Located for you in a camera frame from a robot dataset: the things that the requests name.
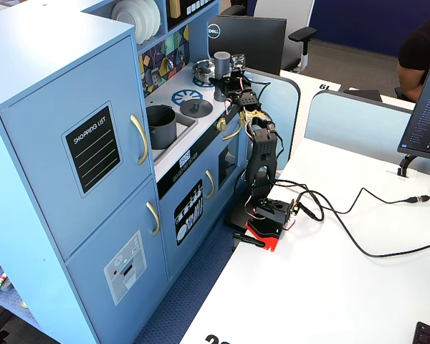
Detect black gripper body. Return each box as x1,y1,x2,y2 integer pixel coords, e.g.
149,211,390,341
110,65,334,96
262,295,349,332
223,53,254,100

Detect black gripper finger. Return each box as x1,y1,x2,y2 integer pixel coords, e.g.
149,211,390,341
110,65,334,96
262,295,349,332
209,76,232,90

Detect black and red robot base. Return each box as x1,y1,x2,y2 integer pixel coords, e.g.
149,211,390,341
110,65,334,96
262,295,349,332
224,196,297,252

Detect steel pot with lid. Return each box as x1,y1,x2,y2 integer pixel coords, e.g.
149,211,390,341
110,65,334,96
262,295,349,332
192,59,218,84

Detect gray pot lid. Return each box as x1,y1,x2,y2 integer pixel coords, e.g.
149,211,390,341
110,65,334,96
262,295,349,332
179,98,214,118

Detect black dell monitor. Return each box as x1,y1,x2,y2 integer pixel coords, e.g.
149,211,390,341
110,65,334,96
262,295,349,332
206,15,287,75

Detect gray sink basin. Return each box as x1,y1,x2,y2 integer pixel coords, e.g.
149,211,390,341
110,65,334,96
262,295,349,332
150,107,199,162

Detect black toy microwave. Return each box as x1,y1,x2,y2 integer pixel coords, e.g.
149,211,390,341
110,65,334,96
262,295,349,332
166,0,216,32

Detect blue oven door with window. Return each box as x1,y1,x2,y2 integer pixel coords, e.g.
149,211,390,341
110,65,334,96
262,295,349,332
214,118,247,219

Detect gray pot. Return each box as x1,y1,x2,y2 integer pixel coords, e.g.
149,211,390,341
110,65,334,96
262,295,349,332
145,104,178,151

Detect white plate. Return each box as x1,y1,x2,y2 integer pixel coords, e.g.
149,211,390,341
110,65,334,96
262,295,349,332
110,0,148,46
148,0,162,35
135,0,158,41

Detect white office chair black armrests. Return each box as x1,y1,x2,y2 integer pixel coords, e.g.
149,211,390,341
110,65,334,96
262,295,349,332
220,0,318,72

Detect long desk divider panel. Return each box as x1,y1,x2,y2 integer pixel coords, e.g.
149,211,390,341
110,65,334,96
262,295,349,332
303,90,430,180

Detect dark gray flat object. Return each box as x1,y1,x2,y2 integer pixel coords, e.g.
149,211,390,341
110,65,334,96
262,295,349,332
343,88,383,104

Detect black shopping list board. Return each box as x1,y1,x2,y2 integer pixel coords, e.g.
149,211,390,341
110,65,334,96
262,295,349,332
60,100,123,199

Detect black table clamp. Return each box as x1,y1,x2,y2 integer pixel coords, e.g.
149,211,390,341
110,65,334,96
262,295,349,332
231,231,267,250

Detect blue dishwasher door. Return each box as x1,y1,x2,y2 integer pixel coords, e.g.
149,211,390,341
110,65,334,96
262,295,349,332
160,163,219,282

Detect blue toy kitchen unit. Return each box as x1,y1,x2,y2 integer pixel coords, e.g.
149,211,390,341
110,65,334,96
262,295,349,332
0,0,254,344

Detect person in black shirt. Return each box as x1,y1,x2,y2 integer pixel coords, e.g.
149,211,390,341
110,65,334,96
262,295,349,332
396,12,430,103

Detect tall blue fridge door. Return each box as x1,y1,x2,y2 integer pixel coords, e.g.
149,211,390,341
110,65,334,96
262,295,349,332
0,35,155,261

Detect gray ice dispenser panel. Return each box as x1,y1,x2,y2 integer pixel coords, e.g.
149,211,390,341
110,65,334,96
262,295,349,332
103,230,148,307

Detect blue fridge door with dispenser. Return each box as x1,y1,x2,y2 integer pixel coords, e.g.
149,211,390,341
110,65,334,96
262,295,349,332
64,178,170,344

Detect gold oven handle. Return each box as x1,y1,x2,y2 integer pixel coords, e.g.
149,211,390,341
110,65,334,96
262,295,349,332
221,120,243,141

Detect long gold fridge handle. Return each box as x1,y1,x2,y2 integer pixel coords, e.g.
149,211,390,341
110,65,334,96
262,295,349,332
130,113,150,166

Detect gold dishwasher handle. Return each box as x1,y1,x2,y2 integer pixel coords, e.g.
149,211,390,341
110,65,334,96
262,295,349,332
204,169,216,200

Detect short gold fridge handle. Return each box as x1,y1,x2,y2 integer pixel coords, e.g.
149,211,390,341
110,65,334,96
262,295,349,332
145,201,161,237

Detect thin black usb cable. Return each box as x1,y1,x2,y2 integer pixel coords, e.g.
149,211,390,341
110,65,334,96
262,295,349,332
297,185,430,222

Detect thick black cable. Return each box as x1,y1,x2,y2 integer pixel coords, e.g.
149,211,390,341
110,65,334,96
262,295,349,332
272,181,430,259

